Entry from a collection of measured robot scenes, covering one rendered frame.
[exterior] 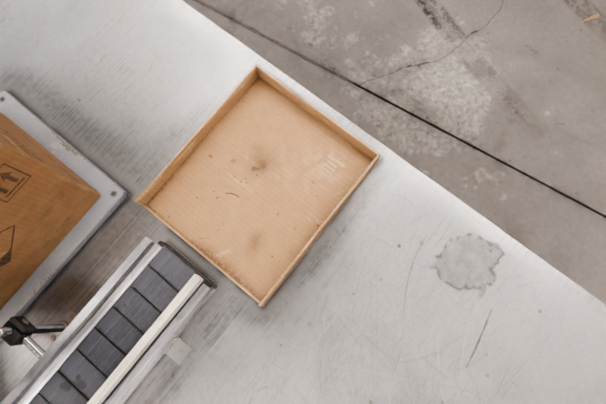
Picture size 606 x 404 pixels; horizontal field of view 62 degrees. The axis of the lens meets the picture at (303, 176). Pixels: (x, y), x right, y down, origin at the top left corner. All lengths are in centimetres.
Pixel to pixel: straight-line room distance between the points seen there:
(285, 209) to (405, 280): 22
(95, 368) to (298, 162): 43
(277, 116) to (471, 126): 106
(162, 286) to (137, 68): 40
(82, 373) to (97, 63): 52
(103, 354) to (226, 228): 26
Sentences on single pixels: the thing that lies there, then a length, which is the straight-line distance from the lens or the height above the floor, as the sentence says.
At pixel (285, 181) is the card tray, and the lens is 83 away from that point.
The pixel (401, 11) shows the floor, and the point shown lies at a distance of 197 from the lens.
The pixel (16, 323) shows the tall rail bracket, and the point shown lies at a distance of 78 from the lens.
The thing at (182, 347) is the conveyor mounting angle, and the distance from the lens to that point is 84.
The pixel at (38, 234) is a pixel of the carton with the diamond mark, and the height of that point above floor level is 92.
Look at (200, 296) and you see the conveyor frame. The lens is 78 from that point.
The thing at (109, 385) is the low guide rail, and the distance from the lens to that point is 79.
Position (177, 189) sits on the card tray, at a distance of 86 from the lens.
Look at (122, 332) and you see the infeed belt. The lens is 81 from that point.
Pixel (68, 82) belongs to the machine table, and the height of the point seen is 83.
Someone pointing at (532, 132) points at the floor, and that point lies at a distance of 188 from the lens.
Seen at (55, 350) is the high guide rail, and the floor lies 96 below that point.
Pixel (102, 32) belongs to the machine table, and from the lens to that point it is 103.
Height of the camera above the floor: 164
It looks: 75 degrees down
